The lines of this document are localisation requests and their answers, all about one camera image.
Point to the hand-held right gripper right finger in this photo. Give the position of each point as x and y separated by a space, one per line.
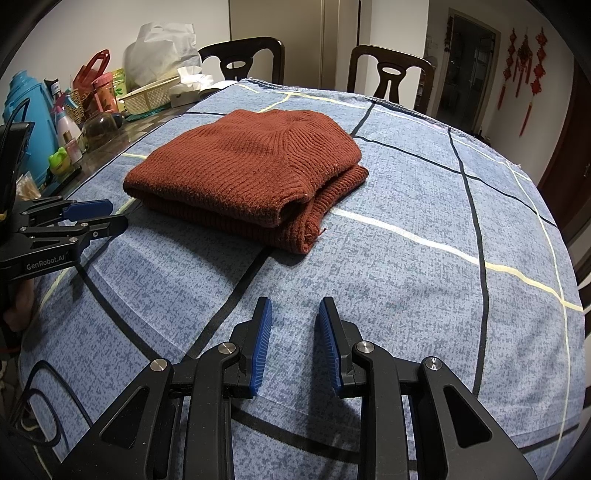
331 350

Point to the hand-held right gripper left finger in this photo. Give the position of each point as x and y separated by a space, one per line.
258 350

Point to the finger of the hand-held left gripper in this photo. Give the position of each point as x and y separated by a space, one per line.
87 209
106 227

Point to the rust knit sweater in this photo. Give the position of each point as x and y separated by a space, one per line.
240 161

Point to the person's left hand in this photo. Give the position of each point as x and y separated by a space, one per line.
21 304

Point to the green frog toy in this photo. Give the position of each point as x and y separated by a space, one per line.
64 160

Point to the glass teapot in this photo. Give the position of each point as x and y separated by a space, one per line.
101 129

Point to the white spray bottle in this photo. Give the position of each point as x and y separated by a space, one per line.
67 115

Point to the blue checked blanket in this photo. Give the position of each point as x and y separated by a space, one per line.
415 300

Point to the pink lidded cup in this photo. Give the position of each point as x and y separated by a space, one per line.
106 94

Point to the blue thermos jug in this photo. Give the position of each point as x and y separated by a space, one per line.
25 101

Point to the green snack packet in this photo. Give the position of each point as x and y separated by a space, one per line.
119 87

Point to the cream plastic basket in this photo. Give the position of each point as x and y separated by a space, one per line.
150 97

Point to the white tissue box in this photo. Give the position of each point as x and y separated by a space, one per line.
191 90

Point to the white plastic bag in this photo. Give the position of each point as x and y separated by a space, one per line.
161 55

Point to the dark wooden chair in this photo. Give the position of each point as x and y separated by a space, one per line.
392 74
240 60

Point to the beige sliding door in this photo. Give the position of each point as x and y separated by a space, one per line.
295 37

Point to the dark wooden door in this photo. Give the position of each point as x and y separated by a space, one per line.
568 147

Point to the dark glass door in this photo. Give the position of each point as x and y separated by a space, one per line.
466 69

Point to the red knot wall decoration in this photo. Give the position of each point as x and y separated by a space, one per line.
508 60
537 69
523 57

